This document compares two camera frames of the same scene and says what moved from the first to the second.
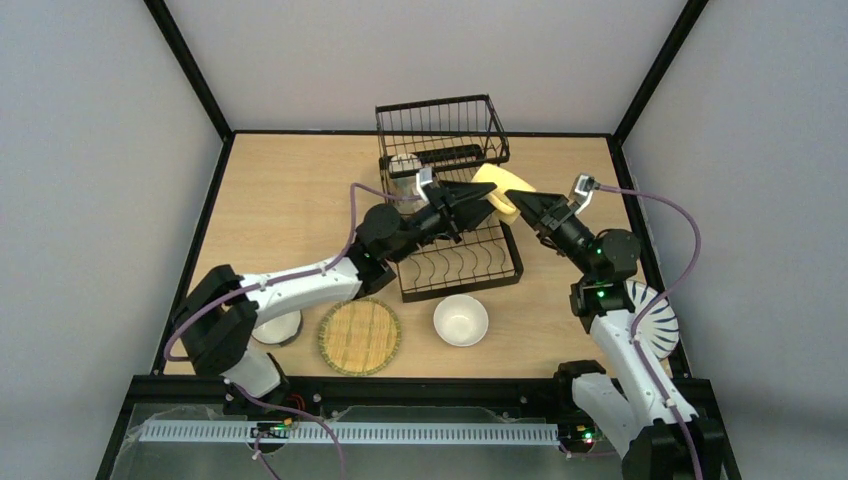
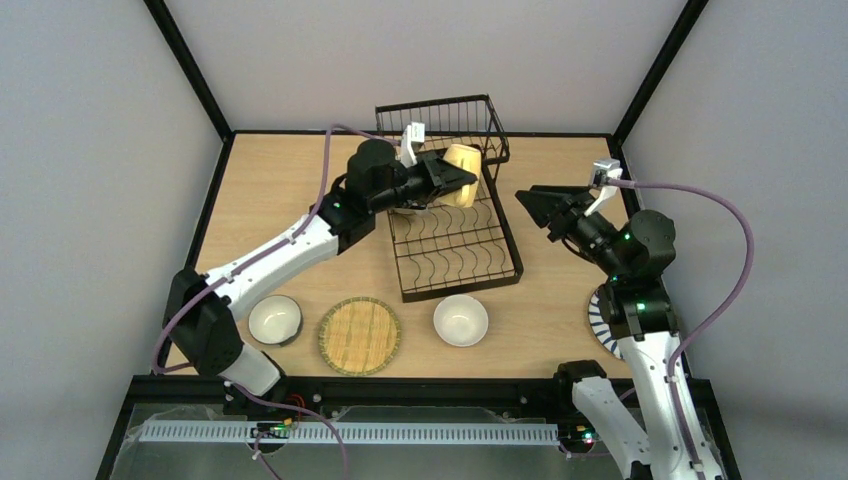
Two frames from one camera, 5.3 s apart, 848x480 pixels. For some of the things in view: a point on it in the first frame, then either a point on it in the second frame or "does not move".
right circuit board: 579,435 does not move
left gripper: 444,210 to 429,176
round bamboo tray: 359,336 does not move
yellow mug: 505,181 to 469,158
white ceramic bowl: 461,320 does not move
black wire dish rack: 452,138 does not move
